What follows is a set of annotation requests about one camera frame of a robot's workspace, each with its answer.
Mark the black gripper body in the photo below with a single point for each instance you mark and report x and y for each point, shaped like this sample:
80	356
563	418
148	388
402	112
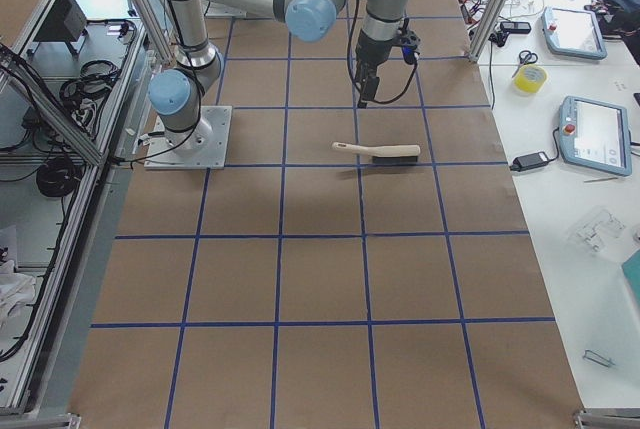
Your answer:
373	51

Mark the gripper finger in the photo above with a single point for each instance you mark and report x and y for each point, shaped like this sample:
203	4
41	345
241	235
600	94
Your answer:
370	83
362	82

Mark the beige hand brush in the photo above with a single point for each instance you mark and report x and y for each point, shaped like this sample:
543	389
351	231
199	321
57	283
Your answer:
386	154

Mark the yellow tape roll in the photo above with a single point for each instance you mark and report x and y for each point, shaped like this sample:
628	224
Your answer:
529	79

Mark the black power adapter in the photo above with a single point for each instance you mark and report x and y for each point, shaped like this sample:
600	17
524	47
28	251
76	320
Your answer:
529	161

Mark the upper blue teach pendant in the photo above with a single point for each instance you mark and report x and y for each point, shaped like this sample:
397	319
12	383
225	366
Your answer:
573	33

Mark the blue teach pendant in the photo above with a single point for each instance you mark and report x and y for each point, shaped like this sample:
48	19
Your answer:
595	135
573	33

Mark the lower blue teach pendant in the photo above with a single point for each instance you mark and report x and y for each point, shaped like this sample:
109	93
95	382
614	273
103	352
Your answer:
595	135

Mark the white cloth rag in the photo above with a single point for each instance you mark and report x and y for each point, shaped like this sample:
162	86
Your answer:
17	289

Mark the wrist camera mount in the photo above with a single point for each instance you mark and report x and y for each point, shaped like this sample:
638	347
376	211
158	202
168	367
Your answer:
409	43

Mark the aluminium frame post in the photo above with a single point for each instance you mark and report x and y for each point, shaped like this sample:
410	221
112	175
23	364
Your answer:
484	29

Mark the black handled scissors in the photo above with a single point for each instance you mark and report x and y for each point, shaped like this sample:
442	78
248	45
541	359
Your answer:
525	57

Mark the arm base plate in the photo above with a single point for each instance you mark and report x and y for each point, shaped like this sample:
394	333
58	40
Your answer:
205	148

